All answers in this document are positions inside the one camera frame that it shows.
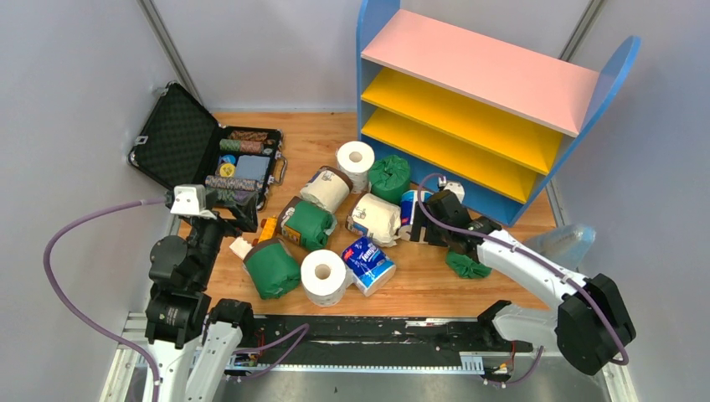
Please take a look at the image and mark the green wrapped roll right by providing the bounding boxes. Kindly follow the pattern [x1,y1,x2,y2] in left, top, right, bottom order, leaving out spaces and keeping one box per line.
[445,250,492,279]

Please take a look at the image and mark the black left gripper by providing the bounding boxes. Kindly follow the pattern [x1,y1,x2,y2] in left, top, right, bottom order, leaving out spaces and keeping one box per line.
[188,188,257,286]

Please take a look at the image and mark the white toy brick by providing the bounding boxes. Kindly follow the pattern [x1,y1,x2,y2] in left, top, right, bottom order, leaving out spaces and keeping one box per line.
[229,236,253,260]

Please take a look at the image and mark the black poker chip case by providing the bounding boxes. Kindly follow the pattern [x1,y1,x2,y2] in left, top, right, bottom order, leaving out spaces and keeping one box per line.
[127,82,287,210]

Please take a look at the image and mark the yellow big blind button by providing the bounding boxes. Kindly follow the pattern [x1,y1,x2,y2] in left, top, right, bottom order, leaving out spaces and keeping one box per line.
[218,162,236,178]

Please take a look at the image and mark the blue small blind button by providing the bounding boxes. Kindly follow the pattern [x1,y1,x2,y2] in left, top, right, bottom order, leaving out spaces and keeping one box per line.
[219,154,237,164]

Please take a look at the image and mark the plain green wrapped roll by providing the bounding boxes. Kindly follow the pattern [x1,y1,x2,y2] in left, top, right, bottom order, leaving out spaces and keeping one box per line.
[368,155,411,205]

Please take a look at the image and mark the green wrapped roll front left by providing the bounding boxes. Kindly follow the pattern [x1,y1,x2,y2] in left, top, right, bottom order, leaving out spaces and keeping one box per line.
[244,238,301,300]

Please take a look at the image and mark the white paper towel roll front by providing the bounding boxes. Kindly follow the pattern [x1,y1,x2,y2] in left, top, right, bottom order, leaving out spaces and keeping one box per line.
[301,250,352,307]

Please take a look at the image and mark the blue playing card deck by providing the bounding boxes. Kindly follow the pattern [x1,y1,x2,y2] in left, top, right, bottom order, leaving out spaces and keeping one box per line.
[234,155,270,182]

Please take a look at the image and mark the plain white paper towel roll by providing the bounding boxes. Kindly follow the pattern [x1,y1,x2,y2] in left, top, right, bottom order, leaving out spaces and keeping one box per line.
[336,141,375,193]

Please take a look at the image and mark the blue Tempo tissue pack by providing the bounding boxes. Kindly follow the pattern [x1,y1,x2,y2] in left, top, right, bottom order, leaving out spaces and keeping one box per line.
[398,189,421,242]

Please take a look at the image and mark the green wrapped roll brown band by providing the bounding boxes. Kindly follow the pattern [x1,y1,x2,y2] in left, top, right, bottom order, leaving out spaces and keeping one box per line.
[276,196,337,251]

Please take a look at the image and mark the blue shelf with coloured boards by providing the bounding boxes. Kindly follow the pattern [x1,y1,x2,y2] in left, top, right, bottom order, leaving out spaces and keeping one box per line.
[356,1,641,226]

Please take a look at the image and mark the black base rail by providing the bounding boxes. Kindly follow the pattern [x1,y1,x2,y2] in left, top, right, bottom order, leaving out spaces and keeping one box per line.
[236,315,533,369]

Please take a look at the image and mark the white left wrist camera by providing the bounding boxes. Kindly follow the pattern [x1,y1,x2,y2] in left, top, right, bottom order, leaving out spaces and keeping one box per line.
[169,184,207,216]

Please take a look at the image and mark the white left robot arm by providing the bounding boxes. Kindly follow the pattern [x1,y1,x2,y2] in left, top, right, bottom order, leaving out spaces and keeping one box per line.
[143,185,257,401]

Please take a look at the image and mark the cream wrapped roll blue picture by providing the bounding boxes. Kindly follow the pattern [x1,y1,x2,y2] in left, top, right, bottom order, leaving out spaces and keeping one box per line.
[299,166,353,214]

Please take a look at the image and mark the cream wrapped roll brown band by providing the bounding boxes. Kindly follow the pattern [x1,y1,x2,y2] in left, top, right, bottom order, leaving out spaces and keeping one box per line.
[345,193,401,247]

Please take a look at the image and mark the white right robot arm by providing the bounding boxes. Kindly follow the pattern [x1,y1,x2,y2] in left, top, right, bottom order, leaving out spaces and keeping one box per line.
[414,189,636,375]

